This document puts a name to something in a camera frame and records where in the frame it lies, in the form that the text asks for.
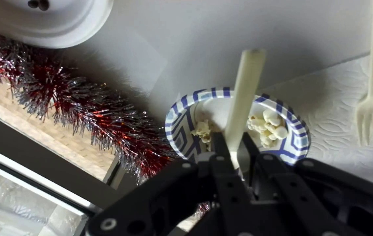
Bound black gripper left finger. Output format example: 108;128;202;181
196;134;290;236

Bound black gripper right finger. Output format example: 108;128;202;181
242;134;361;236

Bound blue patterned paper bowl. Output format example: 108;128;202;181
165;86;309;165

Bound white popcorn pieces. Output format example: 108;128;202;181
190;109;288;149

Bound near white paper towel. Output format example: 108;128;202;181
263;56;373;182

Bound red tinsel garland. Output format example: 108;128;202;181
0;35;175;181

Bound white plate with dark bits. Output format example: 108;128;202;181
0;0;114;48

